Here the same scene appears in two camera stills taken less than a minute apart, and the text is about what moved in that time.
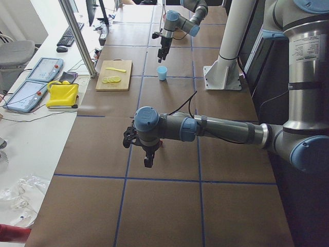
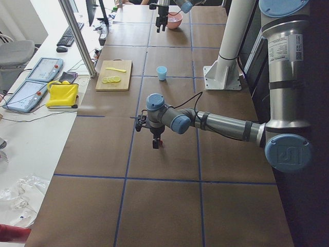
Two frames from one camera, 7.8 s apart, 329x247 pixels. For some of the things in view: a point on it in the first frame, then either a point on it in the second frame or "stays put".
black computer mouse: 61,49 stays put
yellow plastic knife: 119,70 stays put
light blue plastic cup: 162,71 stays put
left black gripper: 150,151 to 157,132
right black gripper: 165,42 to 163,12
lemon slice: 117,79 stays put
